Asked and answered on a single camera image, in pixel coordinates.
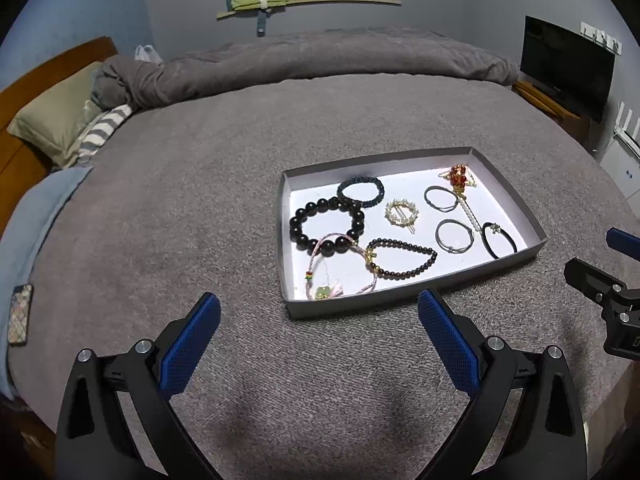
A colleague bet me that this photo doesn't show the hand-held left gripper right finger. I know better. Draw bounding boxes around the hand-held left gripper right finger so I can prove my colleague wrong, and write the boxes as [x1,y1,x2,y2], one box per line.
[417,288,588,480]

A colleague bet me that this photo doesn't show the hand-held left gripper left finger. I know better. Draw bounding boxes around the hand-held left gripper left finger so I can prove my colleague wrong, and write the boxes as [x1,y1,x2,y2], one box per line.
[55,291,223,480]

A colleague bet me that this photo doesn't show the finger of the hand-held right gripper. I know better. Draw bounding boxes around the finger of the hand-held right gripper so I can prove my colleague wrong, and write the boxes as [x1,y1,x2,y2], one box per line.
[606,228,640,254]
[563,258,640,312]

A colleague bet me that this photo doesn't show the black hair tie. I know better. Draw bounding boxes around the black hair tie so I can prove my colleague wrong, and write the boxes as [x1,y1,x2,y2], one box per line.
[481,221,518,260]

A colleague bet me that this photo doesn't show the pink braided cord bracelet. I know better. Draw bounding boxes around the pink braided cord bracelet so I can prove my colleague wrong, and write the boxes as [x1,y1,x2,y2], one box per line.
[304,232,378,302]

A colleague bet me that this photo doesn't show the grey cardboard tray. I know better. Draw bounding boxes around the grey cardboard tray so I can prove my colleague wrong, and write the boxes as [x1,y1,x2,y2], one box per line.
[276,146,549,320]

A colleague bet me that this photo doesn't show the white cabinet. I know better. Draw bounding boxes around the white cabinet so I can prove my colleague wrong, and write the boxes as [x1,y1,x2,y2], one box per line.
[597,130,640,196]

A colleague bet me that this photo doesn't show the white router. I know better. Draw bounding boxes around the white router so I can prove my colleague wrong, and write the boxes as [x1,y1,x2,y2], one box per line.
[612,101,640,142]

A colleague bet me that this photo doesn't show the straight pearl hair clip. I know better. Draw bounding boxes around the straight pearl hair clip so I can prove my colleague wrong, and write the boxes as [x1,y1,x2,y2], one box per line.
[457,195,483,233]

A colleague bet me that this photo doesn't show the wooden television stand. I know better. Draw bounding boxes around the wooden television stand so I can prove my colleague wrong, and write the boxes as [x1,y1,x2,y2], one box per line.
[512,80,596,151]

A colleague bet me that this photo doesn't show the round pearl hair clip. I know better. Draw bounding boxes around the round pearl hair clip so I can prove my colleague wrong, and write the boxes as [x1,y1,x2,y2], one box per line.
[384,199,420,233]

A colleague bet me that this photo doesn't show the grey bed cover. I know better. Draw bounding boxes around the grey bed cover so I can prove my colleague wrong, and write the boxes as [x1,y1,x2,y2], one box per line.
[0,75,640,480]

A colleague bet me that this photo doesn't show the amber bead hair clip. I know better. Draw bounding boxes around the amber bead hair clip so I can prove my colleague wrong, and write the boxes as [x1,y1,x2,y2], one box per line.
[439,164,478,196]

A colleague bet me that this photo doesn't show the phone with patterned case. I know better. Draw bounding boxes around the phone with patterned case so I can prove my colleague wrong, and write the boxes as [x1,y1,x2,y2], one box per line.
[7,284,35,347]

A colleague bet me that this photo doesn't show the black television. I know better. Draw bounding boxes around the black television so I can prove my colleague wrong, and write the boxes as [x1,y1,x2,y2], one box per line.
[520,15,617,123]

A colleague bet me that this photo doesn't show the light blue blanket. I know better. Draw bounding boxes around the light blue blanket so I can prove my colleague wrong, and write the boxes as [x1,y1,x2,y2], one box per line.
[0,166,95,401]

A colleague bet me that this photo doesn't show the grey striped pillow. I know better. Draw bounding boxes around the grey striped pillow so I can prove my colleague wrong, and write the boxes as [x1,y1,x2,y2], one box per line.
[75,104,135,168]

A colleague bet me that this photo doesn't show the olive pillow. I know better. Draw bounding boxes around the olive pillow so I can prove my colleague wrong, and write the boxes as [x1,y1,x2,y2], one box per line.
[7,61,106,168]

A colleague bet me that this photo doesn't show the white plastic bag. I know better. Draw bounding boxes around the white plastic bag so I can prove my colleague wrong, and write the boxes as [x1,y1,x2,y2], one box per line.
[134,44,163,66]

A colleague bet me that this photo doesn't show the folded grey duvet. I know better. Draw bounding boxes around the folded grey duvet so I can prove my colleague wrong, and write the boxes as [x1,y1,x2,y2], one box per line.
[92,26,521,111]

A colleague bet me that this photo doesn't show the wooden headboard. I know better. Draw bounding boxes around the wooden headboard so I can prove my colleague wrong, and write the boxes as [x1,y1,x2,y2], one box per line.
[0,36,121,221]

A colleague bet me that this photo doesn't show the wooden window sill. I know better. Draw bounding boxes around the wooden window sill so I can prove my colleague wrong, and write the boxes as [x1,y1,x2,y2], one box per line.
[216,0,402,22]

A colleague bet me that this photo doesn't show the grey hair tie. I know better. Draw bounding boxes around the grey hair tie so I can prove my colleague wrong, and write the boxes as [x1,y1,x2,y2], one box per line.
[424,185,461,211]
[435,218,474,253]

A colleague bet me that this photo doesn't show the dark purple bead bracelet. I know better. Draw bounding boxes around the dark purple bead bracelet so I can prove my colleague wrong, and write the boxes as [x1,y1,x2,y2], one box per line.
[364,237,438,280]

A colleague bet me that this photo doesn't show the large black bead bracelet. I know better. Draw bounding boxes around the large black bead bracelet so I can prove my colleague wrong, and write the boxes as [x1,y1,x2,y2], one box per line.
[289,197,366,253]

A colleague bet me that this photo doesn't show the dark blue bead bracelet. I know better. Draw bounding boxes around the dark blue bead bracelet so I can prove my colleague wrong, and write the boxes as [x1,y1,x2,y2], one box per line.
[336,175,385,208]

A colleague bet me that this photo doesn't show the white wall hooks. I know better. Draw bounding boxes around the white wall hooks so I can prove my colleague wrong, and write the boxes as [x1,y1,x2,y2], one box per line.
[580,21,623,55]

